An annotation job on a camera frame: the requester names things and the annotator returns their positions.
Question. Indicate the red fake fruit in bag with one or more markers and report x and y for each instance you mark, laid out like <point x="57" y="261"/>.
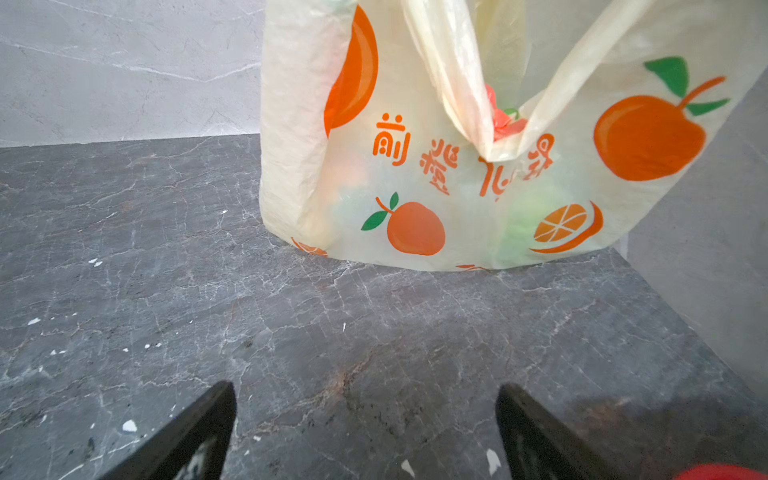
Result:
<point x="504" y="124"/>

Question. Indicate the red flower-shaped plate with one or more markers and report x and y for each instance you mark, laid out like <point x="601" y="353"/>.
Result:
<point x="720" y="472"/>

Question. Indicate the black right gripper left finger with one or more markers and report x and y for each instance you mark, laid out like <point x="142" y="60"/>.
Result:
<point x="193" y="445"/>

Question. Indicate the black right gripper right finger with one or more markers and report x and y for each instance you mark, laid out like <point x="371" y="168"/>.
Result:
<point x="538" y="445"/>

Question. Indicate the cream plastic bag orange prints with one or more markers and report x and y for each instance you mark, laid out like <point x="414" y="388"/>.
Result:
<point x="377" y="138"/>

